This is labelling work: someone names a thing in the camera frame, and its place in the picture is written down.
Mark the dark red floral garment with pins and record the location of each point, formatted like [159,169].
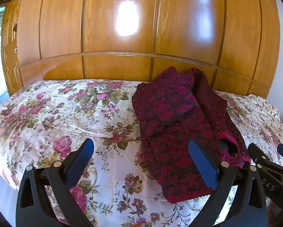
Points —
[177,118]

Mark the white floral bedspread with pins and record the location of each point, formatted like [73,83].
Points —
[68,113]

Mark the wooden wardrobe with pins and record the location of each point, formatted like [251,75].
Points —
[132,28]

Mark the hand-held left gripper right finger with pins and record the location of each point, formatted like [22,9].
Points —
[202,163]

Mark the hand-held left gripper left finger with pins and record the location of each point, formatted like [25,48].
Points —
[83,159]

